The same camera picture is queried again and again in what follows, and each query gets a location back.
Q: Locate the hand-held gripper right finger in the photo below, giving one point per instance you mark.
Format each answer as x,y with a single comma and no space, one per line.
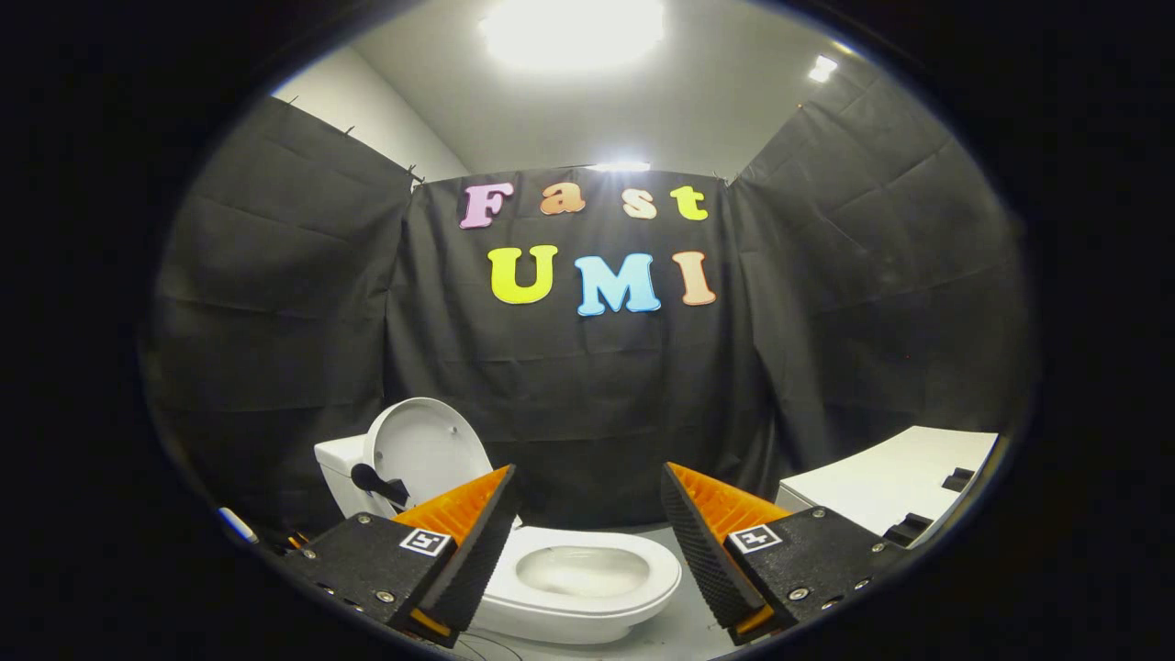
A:
702,551

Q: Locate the ceiling light behind cloth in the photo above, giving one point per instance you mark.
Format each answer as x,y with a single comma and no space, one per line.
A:
619,167

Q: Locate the small black block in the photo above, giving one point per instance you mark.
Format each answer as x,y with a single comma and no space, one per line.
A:
907,529
958,479

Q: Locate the white toilet seat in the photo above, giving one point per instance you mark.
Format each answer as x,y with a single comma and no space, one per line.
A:
665,569

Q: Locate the large ceiling light panel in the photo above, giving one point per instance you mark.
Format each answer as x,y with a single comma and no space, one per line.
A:
569,32

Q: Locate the white toilet lid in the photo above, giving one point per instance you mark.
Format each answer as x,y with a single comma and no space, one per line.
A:
431,450

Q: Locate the white drawer cabinet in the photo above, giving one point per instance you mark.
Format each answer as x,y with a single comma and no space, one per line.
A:
881,477

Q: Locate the black backdrop cloth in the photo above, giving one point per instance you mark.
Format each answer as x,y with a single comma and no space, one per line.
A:
587,404

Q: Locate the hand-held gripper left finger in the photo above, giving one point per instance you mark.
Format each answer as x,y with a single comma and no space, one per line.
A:
477,560

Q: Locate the white toilet tank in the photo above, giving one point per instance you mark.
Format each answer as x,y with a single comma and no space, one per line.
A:
338,468

